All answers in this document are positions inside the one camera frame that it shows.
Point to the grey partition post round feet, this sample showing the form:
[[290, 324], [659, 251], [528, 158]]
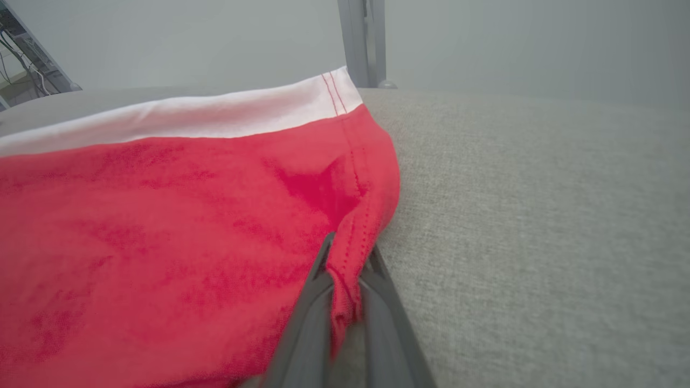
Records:
[[358, 43]]

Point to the red shorts white waistband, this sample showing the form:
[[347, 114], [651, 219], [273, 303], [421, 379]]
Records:
[[161, 242]]

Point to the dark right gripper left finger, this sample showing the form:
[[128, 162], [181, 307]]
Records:
[[304, 345]]

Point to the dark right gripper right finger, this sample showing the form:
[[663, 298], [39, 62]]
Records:
[[391, 350]]

